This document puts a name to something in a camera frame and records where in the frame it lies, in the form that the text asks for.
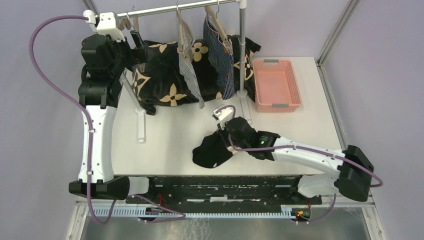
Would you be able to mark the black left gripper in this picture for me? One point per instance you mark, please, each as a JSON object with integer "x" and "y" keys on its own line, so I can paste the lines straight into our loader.
{"x": 139, "y": 54}

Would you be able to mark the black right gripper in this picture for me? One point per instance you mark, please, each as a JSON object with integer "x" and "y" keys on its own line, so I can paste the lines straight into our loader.
{"x": 223, "y": 130}

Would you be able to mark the black underwear cream waistband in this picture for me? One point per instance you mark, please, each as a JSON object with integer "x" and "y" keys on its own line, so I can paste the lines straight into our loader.
{"x": 212, "y": 152}

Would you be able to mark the beige clip hanger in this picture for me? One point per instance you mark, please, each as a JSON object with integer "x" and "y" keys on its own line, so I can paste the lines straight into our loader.
{"x": 128, "y": 23}

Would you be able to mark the beige hanger with striped underwear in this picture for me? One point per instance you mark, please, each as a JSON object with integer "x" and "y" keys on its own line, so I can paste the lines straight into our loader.
{"x": 186, "y": 39}

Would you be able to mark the grey white striped underwear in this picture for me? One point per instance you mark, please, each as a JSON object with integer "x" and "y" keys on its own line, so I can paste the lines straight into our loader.
{"x": 186, "y": 69}

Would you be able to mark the beige hanger with navy underwear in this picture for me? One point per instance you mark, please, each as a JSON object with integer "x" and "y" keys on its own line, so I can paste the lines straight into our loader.
{"x": 220, "y": 26}

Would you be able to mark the navy striped underwear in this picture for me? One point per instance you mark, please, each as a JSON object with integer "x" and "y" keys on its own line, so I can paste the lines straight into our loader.
{"x": 220, "y": 58}

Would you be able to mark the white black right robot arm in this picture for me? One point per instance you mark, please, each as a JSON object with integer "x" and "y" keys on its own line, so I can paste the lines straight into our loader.
{"x": 342, "y": 171}

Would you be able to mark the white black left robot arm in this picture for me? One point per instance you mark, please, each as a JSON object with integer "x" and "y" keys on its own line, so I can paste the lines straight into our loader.
{"x": 106, "y": 60}

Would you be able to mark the black floral blanket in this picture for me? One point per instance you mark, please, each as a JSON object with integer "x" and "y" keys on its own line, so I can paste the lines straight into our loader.
{"x": 158, "y": 82}

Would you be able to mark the pink plastic basket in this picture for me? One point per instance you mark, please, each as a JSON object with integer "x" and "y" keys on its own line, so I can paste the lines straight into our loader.
{"x": 276, "y": 87}

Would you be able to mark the silver white clothes rack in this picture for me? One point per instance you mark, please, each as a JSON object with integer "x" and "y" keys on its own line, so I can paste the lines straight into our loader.
{"x": 92, "y": 16}

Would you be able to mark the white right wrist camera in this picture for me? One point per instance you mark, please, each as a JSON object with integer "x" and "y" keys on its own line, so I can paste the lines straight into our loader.
{"x": 224, "y": 113}

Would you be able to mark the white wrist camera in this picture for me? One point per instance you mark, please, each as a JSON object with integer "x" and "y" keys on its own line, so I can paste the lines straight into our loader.
{"x": 108, "y": 26}
{"x": 224, "y": 113}

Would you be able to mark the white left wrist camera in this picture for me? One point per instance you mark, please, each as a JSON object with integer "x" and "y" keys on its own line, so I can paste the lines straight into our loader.
{"x": 108, "y": 26}

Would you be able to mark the light blue cable duct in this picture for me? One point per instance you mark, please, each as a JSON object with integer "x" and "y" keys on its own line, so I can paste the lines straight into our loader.
{"x": 151, "y": 211}

